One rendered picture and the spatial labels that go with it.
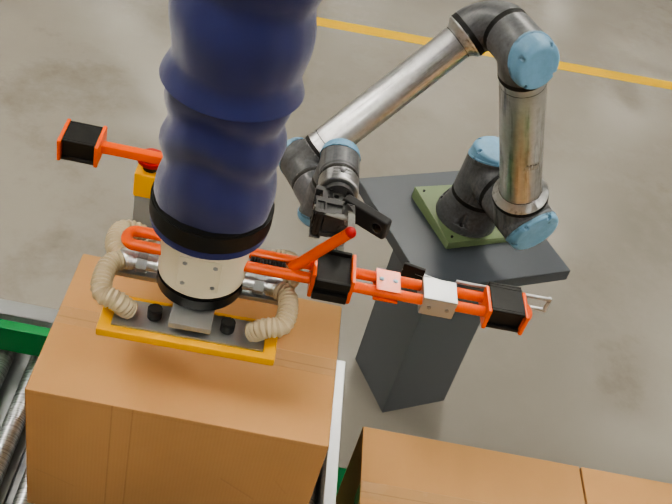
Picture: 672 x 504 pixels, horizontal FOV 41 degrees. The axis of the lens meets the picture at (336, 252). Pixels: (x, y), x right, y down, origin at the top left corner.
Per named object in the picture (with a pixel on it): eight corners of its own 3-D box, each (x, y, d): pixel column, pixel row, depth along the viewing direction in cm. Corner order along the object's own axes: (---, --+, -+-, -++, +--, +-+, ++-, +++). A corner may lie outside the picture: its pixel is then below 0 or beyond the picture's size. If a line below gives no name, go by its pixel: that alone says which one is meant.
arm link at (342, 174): (353, 202, 201) (364, 167, 195) (353, 215, 197) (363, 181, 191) (314, 194, 200) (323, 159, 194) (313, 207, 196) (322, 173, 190)
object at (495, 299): (480, 328, 177) (489, 310, 173) (477, 302, 182) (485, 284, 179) (521, 336, 178) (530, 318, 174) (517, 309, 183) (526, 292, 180)
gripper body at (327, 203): (308, 239, 187) (311, 204, 196) (348, 247, 188) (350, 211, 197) (315, 211, 182) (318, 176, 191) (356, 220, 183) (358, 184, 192)
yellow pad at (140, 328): (94, 335, 168) (95, 317, 165) (107, 298, 175) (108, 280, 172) (273, 367, 172) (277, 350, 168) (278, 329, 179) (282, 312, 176)
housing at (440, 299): (417, 314, 176) (423, 298, 173) (416, 290, 181) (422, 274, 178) (451, 321, 177) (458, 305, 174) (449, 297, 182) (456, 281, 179)
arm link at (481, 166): (484, 172, 274) (507, 127, 262) (514, 211, 264) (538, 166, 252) (443, 177, 266) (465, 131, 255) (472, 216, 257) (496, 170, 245)
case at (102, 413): (26, 503, 198) (24, 388, 172) (78, 367, 228) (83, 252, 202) (292, 550, 203) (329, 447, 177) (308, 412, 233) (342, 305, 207)
